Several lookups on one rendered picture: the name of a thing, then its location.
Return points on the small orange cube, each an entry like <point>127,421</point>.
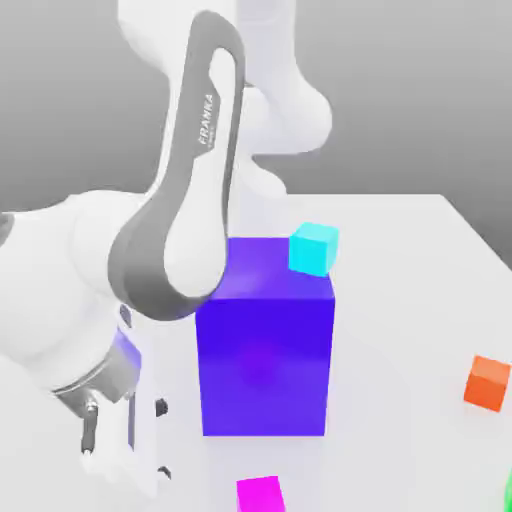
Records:
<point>486,384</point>

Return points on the small green cube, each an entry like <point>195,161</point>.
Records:
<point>509,492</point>

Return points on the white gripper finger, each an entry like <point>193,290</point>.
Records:
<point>164,472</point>
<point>162,408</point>

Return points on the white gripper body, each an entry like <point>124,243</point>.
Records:
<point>144,436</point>

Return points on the small magenta cube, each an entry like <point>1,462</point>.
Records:
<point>260,496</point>

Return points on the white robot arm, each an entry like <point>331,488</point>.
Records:
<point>140,264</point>

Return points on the small cyan cube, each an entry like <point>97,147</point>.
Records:
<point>312,250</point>

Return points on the large purple box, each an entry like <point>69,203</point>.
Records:
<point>264,360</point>

